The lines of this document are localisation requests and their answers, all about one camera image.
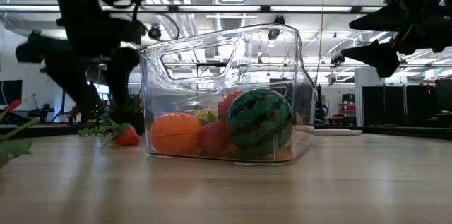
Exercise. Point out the large toy strawberry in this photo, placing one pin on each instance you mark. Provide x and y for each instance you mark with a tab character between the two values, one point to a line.
213	139

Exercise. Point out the black partition panels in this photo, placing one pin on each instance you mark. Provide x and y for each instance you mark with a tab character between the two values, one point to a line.
388	105

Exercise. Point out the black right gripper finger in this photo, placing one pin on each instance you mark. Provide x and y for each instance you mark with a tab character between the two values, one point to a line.
381	19
381	58

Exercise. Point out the toy orange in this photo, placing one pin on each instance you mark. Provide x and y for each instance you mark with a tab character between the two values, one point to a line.
174	134

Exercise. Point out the green toy watermelon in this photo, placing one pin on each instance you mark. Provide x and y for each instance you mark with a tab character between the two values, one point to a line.
259	121

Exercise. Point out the background black robot arm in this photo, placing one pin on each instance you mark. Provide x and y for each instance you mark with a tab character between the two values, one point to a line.
42	111

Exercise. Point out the black ceiling spotlight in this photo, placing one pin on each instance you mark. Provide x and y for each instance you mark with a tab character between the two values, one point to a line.
35	33
154	32

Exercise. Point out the shelf with red bins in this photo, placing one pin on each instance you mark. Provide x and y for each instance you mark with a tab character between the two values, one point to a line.
347	108

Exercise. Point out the blue lit window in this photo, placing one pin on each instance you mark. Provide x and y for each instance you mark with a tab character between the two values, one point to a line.
102	89

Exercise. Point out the red toy apple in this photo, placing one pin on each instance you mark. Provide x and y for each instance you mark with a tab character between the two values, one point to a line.
227	104

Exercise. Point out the clear plastic tupperware container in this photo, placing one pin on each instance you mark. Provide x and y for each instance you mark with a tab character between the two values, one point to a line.
303	118

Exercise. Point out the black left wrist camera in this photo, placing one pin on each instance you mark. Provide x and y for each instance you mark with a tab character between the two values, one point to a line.
31	49

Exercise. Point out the black overhead crossbar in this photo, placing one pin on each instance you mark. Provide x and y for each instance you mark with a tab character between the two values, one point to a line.
265	8

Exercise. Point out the dark wall monitor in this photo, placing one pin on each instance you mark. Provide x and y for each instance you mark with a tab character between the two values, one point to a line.
10	91

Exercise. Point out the yellow toy bell pepper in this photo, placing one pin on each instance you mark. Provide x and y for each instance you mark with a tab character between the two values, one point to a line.
206	114

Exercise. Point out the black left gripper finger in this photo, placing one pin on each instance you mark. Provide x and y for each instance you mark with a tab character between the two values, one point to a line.
79	86
121	75

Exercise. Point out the potted green plant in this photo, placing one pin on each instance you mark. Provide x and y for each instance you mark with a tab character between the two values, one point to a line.
129	116

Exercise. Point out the white pillar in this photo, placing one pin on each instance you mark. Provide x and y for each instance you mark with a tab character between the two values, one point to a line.
369	93

